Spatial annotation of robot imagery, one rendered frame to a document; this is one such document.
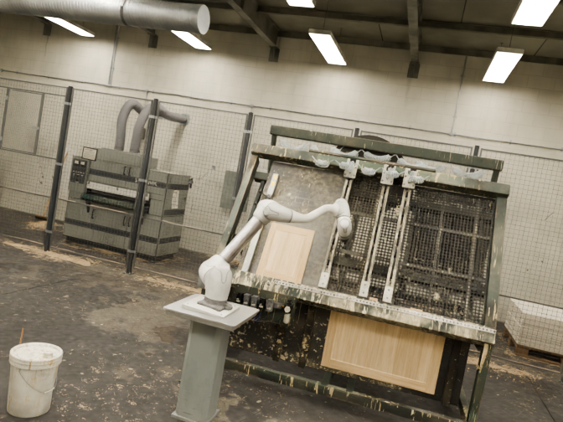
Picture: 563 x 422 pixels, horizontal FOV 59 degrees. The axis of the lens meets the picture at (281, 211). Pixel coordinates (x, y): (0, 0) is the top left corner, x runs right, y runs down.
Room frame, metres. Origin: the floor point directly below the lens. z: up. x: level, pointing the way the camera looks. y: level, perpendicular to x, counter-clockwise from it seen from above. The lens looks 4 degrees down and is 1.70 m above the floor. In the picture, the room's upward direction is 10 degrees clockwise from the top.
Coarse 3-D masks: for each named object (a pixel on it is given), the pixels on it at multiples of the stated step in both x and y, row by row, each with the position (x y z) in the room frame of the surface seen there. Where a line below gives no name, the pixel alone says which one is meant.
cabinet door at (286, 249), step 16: (272, 224) 4.21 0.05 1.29; (272, 240) 4.13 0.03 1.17; (288, 240) 4.12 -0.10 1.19; (304, 240) 4.10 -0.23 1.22; (272, 256) 4.06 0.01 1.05; (288, 256) 4.04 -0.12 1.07; (304, 256) 4.02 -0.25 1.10; (256, 272) 3.99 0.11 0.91; (272, 272) 3.98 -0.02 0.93; (288, 272) 3.97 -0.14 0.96
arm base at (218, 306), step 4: (204, 296) 3.29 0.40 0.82; (204, 300) 3.28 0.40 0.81; (208, 300) 3.25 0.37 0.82; (212, 300) 3.24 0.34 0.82; (200, 304) 3.26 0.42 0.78; (204, 304) 3.25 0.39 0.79; (208, 304) 3.25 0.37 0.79; (212, 304) 3.24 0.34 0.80; (216, 304) 3.24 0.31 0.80; (220, 304) 3.26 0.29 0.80; (224, 304) 3.27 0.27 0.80; (228, 304) 3.29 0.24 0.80; (212, 308) 3.23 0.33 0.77; (216, 308) 3.22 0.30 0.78; (220, 308) 3.23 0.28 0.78; (224, 308) 3.27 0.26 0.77; (228, 308) 3.27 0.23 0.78; (232, 308) 3.28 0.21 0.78
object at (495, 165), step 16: (272, 128) 5.03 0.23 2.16; (288, 128) 4.99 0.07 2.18; (272, 144) 5.06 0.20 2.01; (336, 144) 4.89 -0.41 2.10; (352, 144) 4.85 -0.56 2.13; (368, 144) 4.82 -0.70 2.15; (384, 144) 4.79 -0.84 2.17; (400, 144) 4.76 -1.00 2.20; (432, 160) 4.71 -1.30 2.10; (448, 160) 4.65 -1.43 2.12; (464, 160) 4.62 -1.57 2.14; (480, 160) 4.59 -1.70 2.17; (496, 160) 4.56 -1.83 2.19; (496, 176) 4.59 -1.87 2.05; (352, 240) 4.64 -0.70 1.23; (400, 288) 4.08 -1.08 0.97
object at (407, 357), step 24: (336, 312) 3.98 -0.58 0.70; (336, 336) 3.98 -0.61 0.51; (360, 336) 3.94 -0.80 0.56; (384, 336) 3.90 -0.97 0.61; (408, 336) 3.86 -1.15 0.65; (432, 336) 3.82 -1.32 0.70; (336, 360) 3.97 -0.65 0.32; (360, 360) 3.93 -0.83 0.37; (384, 360) 3.89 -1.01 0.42; (408, 360) 3.85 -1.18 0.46; (432, 360) 3.81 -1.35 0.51; (408, 384) 3.84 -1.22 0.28; (432, 384) 3.80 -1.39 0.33
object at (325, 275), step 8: (352, 160) 4.21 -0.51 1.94; (352, 168) 4.21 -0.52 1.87; (344, 176) 4.29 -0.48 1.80; (352, 176) 4.28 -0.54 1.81; (344, 184) 4.28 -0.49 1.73; (352, 184) 4.35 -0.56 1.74; (344, 192) 4.25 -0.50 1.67; (336, 224) 4.09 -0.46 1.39; (336, 232) 4.09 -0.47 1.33; (336, 240) 4.01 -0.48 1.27; (328, 248) 3.98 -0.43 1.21; (336, 248) 4.03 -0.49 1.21; (328, 256) 3.97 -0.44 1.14; (328, 264) 3.92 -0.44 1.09; (328, 272) 3.88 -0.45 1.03; (320, 280) 3.84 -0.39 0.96; (320, 288) 3.85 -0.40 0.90
